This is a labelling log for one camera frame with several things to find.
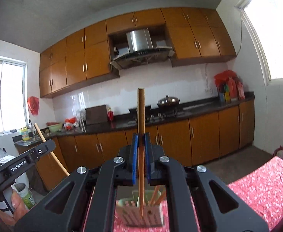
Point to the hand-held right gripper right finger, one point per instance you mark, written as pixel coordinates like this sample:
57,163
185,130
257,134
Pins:
148,154

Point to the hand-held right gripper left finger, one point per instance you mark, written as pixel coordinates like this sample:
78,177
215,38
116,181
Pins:
134,154

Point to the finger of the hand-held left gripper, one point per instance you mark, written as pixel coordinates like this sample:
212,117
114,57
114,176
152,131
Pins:
43,149

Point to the bamboo chopstick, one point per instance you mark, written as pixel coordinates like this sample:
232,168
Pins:
162,196
141,116
156,194
59,165

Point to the pale green perforated utensil holder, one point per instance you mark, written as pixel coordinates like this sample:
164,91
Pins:
130,216

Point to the person's left hand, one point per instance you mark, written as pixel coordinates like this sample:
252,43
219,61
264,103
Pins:
18,205

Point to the white cloth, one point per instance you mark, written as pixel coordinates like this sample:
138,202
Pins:
4,160

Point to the yellow detergent bottle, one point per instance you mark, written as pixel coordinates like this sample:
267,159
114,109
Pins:
25,134

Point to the sink faucet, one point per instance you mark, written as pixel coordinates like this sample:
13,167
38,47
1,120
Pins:
32,128

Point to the green bowl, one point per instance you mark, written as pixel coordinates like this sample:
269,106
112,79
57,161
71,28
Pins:
54,127

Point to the red and white packets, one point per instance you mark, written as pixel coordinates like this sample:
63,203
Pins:
70,122

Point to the gas stove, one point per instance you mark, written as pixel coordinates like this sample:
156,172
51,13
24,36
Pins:
159,117

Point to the dark stone countertop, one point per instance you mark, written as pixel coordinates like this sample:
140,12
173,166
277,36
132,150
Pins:
103,125

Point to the black wok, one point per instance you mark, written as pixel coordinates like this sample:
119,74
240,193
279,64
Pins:
134,110

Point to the red hanging plastic bag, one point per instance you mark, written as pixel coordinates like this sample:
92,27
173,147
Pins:
33,105

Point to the small red bottle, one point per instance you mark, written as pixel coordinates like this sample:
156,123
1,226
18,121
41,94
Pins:
110,114

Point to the dark wooden cutting board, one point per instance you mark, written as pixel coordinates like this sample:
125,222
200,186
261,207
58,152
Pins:
96,114

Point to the pot with metal lid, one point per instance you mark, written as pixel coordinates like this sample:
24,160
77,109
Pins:
168,100

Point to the wooden lower cabinets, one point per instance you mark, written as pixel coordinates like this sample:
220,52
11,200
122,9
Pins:
204,137

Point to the wooden cabinets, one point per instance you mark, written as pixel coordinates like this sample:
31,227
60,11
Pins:
83,60
204,137

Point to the colourful striped box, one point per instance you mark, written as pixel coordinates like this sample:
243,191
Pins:
223,94

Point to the wooden upper cabinets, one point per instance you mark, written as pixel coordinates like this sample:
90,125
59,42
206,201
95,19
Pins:
83,60

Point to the steel range hood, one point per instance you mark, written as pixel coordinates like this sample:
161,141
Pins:
139,50

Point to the orange carton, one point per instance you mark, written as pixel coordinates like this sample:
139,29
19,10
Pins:
231,89

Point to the red gift box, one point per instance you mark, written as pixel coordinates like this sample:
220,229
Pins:
240,90

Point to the red floral tablecloth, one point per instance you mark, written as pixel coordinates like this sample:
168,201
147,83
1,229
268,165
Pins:
259,191

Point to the large bright window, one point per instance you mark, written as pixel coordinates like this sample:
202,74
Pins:
271,41

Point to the wall outlet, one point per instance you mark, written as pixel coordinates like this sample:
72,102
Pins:
208,90

